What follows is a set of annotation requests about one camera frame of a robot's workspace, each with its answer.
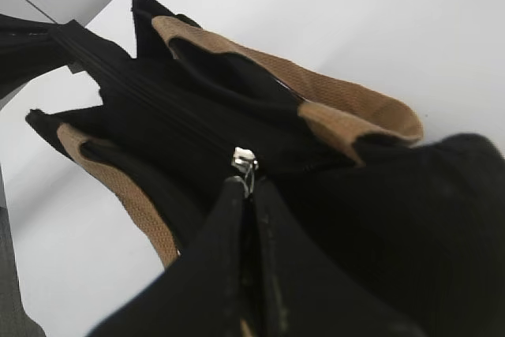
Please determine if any tan rear bag handle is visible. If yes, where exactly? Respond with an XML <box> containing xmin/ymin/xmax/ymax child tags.
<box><xmin>151</xmin><ymin>16</ymin><xmax>424</xmax><ymax>166</ymax></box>

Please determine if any silver zipper pull ring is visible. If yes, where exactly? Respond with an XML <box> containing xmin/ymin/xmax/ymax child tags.
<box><xmin>230</xmin><ymin>147</ymin><xmax>260</xmax><ymax>198</ymax></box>

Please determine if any black canvas tote bag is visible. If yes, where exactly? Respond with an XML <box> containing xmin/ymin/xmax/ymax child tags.
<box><xmin>1</xmin><ymin>0</ymin><xmax>504</xmax><ymax>336</ymax></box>

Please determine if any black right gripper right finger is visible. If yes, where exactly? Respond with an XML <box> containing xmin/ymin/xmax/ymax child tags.
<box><xmin>254</xmin><ymin>179</ymin><xmax>424</xmax><ymax>337</ymax></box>

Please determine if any tan bag handle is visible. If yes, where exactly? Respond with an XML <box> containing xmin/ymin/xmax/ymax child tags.
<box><xmin>57</xmin><ymin>123</ymin><xmax>178</xmax><ymax>268</ymax></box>
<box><xmin>151</xmin><ymin>16</ymin><xmax>424</xmax><ymax>166</ymax></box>

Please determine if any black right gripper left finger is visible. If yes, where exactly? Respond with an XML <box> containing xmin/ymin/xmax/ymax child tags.
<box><xmin>91</xmin><ymin>177</ymin><xmax>245</xmax><ymax>336</ymax></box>

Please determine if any tan front bag handle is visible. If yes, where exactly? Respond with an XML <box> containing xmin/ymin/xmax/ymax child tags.
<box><xmin>57</xmin><ymin>123</ymin><xmax>178</xmax><ymax>268</ymax></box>

